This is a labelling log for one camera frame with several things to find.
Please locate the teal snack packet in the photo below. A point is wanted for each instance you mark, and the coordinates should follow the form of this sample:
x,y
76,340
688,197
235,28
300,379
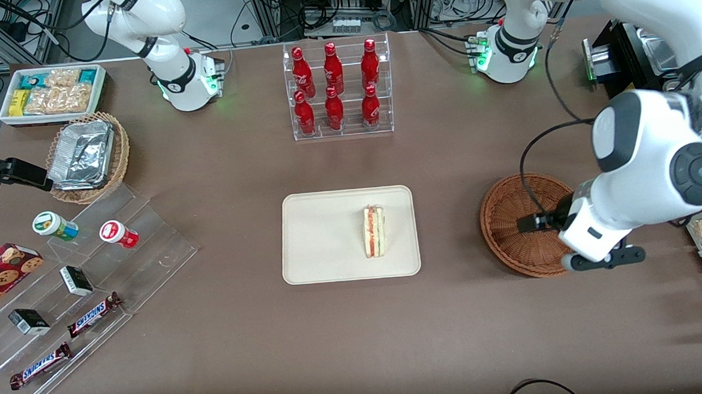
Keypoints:
x,y
32,80
87,75

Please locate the stainless steel pan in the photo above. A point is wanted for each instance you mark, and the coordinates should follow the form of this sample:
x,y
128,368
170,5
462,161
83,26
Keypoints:
x,y
653,52

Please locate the white rectangular snack bin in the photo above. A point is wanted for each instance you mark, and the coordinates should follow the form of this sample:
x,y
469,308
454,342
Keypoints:
x,y
4,116

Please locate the light tan wicker basket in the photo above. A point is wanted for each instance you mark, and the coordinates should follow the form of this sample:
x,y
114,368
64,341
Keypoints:
x,y
121,155

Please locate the large clear cracker bag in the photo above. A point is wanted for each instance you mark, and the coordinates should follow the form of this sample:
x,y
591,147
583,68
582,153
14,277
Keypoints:
x,y
60,99

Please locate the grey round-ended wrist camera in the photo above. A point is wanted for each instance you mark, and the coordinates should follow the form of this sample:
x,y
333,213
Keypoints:
x,y
624,256

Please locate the stacked aluminium foil containers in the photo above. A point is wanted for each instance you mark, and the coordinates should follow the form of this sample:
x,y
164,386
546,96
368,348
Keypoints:
x,y
81,154

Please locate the triangular sandwich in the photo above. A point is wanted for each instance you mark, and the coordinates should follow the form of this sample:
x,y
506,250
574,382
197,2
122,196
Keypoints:
x,y
374,232

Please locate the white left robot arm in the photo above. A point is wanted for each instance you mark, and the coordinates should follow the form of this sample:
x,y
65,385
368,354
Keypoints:
x,y
649,157

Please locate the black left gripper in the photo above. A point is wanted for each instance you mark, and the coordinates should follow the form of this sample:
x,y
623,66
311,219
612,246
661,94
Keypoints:
x,y
559,217

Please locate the red cola bottle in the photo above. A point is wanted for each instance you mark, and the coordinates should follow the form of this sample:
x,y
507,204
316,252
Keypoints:
x,y
370,64
305,116
333,69
371,107
334,111
302,73

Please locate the black hot food warmer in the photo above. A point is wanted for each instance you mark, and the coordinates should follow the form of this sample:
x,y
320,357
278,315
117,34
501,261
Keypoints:
x,y
626,62

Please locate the beige plastic tray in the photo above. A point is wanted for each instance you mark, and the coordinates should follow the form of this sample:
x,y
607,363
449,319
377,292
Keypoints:
x,y
323,234

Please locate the yellow snack packet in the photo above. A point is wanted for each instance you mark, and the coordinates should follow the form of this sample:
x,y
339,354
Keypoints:
x,y
18,102

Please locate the Snickers bar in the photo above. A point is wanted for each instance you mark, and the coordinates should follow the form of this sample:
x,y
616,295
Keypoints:
x,y
93,315
40,365

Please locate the white power strip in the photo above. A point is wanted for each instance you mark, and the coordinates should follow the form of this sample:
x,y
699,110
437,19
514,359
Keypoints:
x,y
347,25

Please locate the clear acrylic bottle rack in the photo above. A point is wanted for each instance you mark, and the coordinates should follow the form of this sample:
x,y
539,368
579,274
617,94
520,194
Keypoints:
x,y
353,131

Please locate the round brown wicker basket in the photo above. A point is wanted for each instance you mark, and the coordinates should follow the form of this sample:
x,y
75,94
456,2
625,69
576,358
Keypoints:
x,y
506,243

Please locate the green lid snack cup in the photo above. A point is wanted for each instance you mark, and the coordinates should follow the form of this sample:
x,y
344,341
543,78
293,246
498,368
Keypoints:
x,y
49,223

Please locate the clear acrylic stepped display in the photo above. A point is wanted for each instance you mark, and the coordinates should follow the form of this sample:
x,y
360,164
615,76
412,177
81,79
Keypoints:
x,y
150,255

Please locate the red cookie box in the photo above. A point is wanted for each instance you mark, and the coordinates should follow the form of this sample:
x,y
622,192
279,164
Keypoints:
x,y
0,275

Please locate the small clear cracker bag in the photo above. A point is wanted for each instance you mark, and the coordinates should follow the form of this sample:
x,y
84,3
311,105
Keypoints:
x,y
62,77

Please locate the red lid snack cup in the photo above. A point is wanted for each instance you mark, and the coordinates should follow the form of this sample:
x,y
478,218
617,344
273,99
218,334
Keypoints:
x,y
114,232

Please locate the small black box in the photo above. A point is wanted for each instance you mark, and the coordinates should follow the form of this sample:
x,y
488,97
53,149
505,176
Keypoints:
x,y
29,322
76,280

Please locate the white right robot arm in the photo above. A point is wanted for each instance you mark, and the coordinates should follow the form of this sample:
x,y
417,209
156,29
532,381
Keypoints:
x,y
189,85

